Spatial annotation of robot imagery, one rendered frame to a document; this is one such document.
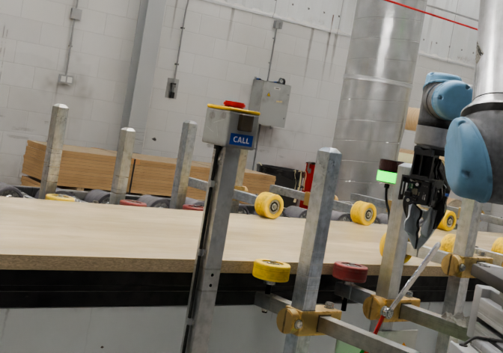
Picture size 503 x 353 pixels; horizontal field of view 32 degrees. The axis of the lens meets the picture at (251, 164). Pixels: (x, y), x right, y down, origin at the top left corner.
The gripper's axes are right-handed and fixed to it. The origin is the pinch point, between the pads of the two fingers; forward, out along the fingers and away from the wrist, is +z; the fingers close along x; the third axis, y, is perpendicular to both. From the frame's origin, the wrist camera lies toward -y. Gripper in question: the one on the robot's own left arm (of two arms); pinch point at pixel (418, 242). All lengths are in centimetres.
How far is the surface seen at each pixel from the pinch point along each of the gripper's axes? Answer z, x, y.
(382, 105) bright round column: -42, -165, -381
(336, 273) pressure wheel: 12.3, -21.5, -10.7
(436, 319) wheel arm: 15.4, 5.6, -3.5
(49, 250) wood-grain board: 11, -52, 53
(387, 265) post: 6.6, -7.1, -3.5
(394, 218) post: -3.8, -7.3, -3.6
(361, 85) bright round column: -53, -181, -376
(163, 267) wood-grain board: 12, -41, 32
